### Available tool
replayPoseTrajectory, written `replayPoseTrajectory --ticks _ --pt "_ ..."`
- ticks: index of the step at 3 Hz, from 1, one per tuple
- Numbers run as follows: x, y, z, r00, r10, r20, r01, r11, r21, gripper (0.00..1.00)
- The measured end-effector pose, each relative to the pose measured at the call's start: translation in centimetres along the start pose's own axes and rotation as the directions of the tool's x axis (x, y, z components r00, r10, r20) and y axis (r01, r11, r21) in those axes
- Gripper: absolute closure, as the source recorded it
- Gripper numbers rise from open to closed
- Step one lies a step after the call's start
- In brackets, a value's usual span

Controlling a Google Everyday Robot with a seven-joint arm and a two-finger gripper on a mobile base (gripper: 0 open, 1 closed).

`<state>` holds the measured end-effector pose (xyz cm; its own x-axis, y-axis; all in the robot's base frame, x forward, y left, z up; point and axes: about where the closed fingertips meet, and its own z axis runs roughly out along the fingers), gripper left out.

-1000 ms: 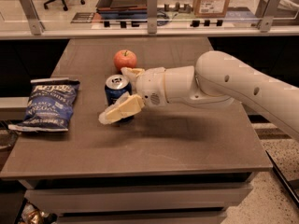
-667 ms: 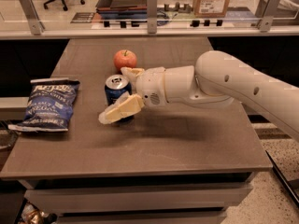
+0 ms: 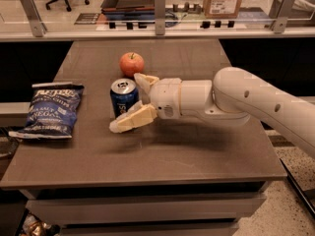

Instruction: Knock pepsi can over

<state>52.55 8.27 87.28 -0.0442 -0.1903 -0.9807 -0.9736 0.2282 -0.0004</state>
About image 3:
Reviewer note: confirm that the cardboard box with label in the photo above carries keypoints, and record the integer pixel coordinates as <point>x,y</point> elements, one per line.
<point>221,9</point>

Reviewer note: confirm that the left metal railing post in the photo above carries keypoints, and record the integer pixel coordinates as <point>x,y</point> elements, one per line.
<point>38,27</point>

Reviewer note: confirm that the white drawer cabinet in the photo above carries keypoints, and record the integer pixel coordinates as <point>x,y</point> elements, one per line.
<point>195,214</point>

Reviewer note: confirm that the metal railing post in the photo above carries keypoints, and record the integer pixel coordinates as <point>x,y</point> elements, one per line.
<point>160,17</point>
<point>279,23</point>
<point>38,27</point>

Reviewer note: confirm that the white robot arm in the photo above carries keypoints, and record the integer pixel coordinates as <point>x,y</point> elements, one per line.
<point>231,97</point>

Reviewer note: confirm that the blue chips bag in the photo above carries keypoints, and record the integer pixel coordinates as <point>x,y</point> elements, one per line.
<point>52,113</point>

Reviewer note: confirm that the middle metal railing post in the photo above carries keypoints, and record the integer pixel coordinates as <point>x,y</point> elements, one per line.
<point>160,17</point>

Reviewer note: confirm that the grey open tray box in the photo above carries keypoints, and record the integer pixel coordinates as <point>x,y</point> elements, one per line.
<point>129,0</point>

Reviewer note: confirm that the blue pepsi can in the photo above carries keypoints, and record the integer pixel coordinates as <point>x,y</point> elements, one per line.
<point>124,94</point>

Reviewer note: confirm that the right metal railing post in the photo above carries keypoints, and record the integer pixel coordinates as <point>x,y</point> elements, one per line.
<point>279,23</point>

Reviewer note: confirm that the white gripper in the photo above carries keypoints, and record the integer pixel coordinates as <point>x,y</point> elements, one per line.
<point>166,96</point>

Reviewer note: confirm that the red apple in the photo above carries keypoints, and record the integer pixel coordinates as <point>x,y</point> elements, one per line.
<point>131,63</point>

